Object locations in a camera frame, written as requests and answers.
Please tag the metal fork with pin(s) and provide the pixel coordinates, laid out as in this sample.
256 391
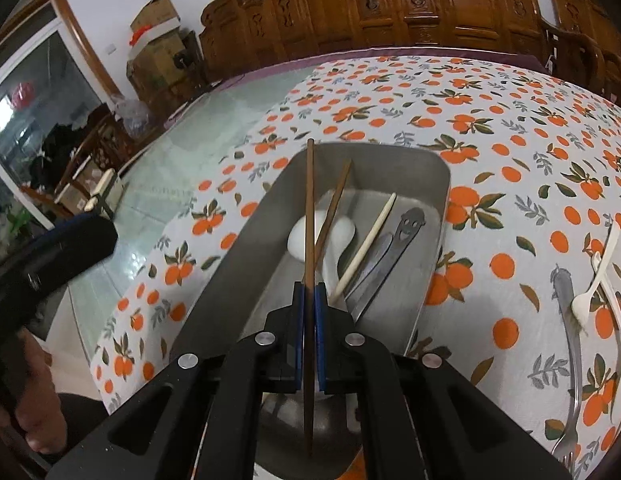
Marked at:
570 350

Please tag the red plastic bag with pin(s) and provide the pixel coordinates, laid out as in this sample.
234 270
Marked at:
140 35

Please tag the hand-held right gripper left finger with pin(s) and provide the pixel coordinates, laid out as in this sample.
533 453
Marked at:
300 310

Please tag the small cardboard box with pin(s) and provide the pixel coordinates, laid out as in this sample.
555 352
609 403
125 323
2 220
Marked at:
155 15

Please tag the person's left hand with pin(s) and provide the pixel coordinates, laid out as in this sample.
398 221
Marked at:
40 390

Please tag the wooden framed glass door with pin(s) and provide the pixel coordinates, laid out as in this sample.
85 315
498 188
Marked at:
50 60

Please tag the white soup spoon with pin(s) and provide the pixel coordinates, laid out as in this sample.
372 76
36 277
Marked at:
296 242

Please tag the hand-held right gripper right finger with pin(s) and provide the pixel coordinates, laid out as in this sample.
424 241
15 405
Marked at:
320 310

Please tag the carved wooden armchair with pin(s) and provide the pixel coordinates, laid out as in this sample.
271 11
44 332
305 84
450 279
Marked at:
590 35

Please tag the clear plastic bag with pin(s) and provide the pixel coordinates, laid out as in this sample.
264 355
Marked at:
131 114

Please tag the large cardboard box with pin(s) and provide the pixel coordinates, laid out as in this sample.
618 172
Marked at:
160 67

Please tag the cream chopstick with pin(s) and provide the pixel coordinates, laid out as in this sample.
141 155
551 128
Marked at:
370 232

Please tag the plain metal spoon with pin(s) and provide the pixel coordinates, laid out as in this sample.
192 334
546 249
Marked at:
375 260

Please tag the rectangular metal tray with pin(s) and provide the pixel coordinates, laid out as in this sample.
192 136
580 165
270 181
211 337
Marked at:
395 295

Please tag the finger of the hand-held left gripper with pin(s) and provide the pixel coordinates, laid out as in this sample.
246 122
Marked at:
80 242

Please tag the orange print tablecloth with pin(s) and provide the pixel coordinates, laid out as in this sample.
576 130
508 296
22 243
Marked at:
490 185

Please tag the red window decoration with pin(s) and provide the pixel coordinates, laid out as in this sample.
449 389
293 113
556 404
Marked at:
23 95

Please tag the pile of black clothes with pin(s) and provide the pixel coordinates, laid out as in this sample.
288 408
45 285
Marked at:
58 157

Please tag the small black fan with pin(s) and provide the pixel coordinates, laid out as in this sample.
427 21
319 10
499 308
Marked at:
181 60

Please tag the carved wooden sofa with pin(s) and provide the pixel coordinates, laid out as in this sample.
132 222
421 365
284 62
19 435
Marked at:
390 5

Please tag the low wooden chair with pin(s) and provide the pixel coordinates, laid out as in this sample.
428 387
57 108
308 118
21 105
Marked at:
98 160

